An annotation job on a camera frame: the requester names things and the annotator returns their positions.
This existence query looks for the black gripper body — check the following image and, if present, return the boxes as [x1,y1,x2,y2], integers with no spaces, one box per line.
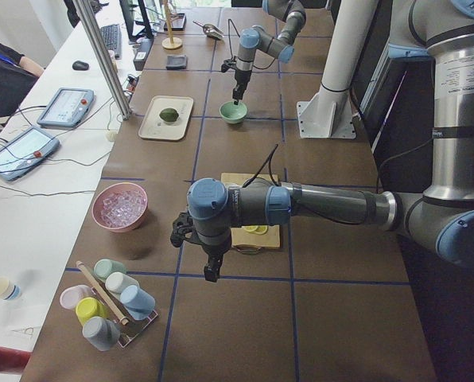
[201,237,231,263]
[235,68,252,90]

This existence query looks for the mint green bowl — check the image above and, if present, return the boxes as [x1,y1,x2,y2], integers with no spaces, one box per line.
[220,100,247,124]

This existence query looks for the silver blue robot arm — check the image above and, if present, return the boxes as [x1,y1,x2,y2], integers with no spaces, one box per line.
[170,1,474,282]
[226,1,306,104]

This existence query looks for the pink bowl of ice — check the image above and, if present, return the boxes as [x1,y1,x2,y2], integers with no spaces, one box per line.
[91,182,148,232]

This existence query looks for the bamboo cutting board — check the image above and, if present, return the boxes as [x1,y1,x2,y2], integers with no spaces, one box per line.
[220,173,281,253]

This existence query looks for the yellow lemon slice upper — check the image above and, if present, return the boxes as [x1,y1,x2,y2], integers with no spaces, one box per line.
[243,225,268,235]

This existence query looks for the metal ice scoop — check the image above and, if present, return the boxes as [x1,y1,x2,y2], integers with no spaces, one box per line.
[192,20,224,41]

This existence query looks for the grey folded cloth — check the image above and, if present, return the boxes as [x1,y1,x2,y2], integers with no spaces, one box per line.
[165,55,188,70]

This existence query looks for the green lime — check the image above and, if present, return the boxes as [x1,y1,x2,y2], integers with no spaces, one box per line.
[159,107,179,123]

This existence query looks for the wooden mug tree stand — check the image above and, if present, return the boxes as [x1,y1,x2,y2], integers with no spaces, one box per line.
[161,0,183,51]

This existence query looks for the light blue pastel cup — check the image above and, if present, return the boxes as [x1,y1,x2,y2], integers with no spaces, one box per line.
[120,285,156,320]

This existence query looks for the white pillar with base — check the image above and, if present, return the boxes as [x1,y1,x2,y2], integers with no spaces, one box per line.
[297,0,378,139]

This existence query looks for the white pastel cup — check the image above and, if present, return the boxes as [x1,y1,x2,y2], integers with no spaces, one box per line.
[105,271,139,295]

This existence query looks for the cream rabbit tray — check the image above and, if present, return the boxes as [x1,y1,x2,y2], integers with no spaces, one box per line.
[138,95,194,141]

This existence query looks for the black power box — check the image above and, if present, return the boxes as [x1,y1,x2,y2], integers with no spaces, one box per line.
[132,38,153,71]

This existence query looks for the green pastel cup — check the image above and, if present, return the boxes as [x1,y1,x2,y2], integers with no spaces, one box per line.
[93,259,127,283]

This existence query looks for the black monitor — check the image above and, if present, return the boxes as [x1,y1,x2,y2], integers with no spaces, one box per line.
[119,0,154,44]

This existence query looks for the grey pastel cup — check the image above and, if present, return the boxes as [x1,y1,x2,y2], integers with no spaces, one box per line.
[82,316,120,352]

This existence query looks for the yellow pastel cup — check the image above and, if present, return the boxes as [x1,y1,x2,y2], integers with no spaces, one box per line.
[75,297,108,325]

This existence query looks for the black keyboard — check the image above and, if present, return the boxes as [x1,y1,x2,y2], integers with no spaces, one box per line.
[99,24,122,60]

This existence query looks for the pink pastel cup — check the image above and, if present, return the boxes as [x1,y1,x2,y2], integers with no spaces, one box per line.
[59,284,94,310]

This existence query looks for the black computer mouse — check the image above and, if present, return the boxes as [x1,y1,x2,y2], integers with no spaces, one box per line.
[72,60,90,71]

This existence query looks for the far teach pendant tablet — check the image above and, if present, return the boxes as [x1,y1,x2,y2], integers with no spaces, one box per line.
[37,88,95,130]

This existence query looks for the teach pendant tablet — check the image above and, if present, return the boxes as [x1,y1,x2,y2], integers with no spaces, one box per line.
[37,88,95,130]
[0,127,60,181]

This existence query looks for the paper cup on desk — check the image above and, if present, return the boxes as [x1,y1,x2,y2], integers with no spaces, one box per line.
[0,277,21,301]

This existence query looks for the near teach pendant tablet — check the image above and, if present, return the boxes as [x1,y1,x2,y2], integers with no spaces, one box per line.
[0,127,60,181]

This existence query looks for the red cylinder object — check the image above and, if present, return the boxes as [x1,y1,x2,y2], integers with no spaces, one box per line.
[0,346,32,374]

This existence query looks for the person in black shirt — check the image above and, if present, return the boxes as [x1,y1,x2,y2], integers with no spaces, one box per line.
[0,43,45,117]

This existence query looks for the white wire cup rack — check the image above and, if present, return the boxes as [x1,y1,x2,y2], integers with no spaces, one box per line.
[91,287,159,348]

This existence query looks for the wooden rack handle rod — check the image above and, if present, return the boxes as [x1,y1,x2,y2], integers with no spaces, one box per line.
[76,261,130,325]

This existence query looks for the aluminium frame post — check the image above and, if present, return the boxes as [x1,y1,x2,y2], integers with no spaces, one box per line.
[73,0,132,120]

